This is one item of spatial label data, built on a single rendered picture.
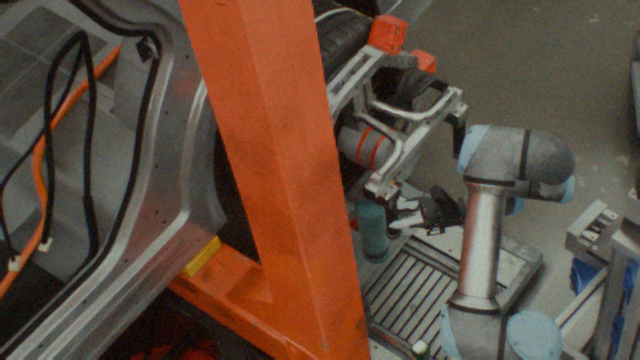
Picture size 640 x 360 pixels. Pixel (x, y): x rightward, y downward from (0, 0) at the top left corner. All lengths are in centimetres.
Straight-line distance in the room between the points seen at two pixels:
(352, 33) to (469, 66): 155
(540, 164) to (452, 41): 213
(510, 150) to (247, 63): 75
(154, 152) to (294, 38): 85
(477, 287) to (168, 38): 92
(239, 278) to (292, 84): 114
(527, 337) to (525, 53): 217
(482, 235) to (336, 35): 75
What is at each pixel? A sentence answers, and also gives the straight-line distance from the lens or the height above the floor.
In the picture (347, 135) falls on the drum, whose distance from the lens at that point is 272.
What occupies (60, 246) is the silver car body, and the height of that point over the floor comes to 79.
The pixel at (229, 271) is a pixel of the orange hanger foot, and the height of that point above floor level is 68.
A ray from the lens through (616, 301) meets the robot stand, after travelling 226.
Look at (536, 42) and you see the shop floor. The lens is 421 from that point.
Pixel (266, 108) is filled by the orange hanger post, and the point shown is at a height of 174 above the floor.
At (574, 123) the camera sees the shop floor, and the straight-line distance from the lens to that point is 392.
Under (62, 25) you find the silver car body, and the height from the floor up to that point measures 105.
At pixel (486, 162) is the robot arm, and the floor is 129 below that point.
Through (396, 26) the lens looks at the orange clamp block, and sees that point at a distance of 262.
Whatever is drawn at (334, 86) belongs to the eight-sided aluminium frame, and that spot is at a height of 112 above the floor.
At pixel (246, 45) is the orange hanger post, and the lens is 157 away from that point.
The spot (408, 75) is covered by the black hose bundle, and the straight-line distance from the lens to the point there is 266.
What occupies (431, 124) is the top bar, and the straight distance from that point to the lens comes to 261.
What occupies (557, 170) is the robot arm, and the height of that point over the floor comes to 126.
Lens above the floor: 297
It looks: 52 degrees down
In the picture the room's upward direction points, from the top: 11 degrees counter-clockwise
